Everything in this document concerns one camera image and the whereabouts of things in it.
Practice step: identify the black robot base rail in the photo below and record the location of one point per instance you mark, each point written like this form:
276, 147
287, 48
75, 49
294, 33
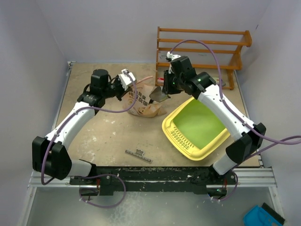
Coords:
106, 180

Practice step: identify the orange wooden shelf rack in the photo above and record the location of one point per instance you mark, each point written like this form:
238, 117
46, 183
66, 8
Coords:
234, 64

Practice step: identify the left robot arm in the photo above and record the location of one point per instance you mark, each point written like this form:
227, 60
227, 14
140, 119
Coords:
50, 153

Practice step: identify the silver metal scoop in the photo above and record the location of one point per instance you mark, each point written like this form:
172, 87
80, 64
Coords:
158, 95

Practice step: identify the yellow green litter box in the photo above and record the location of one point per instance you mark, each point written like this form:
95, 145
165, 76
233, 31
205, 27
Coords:
194, 130

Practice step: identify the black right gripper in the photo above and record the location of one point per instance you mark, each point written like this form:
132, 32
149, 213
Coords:
167, 88

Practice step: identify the blue dustpan with brush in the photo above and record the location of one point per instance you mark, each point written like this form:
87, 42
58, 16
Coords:
263, 216

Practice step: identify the red white staples box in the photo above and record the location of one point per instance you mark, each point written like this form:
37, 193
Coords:
160, 80

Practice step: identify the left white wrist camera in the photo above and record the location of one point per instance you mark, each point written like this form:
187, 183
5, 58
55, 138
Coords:
127, 78

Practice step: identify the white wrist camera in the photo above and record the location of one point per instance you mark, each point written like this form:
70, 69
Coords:
127, 78
170, 56

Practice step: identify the pink cat litter bag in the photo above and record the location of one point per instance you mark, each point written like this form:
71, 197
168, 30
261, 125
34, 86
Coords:
144, 105

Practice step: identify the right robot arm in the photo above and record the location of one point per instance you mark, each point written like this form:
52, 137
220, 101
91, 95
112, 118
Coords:
181, 76

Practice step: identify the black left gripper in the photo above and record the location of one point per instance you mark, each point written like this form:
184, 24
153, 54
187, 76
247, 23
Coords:
119, 97

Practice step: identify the white bag sealing clip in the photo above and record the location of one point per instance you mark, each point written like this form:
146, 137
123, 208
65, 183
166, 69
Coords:
139, 154

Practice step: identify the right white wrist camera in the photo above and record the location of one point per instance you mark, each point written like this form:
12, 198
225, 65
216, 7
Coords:
170, 56

